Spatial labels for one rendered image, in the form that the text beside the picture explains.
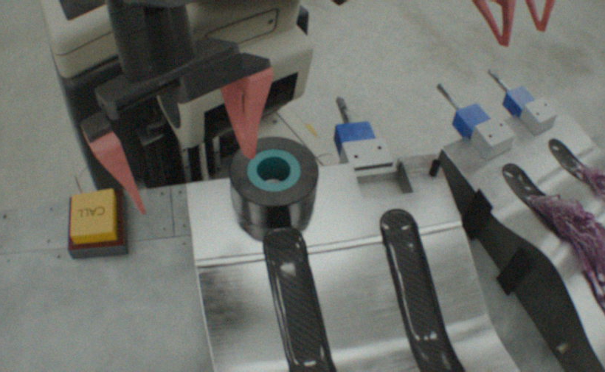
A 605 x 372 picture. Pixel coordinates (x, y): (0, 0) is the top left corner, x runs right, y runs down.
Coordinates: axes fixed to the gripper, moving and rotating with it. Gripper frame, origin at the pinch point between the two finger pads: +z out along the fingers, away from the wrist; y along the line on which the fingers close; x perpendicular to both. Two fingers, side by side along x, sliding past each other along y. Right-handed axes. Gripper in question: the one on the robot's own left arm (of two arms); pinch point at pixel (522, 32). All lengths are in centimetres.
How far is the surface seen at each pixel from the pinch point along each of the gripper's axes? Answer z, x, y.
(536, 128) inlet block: 14.4, 0.2, 1.6
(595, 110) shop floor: 81, 61, 148
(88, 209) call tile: 8, 20, -52
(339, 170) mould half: 9.2, 5.5, -27.6
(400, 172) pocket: 11.6, 3.6, -21.5
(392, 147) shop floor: 66, 91, 42
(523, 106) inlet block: 12.5, 3.4, 3.0
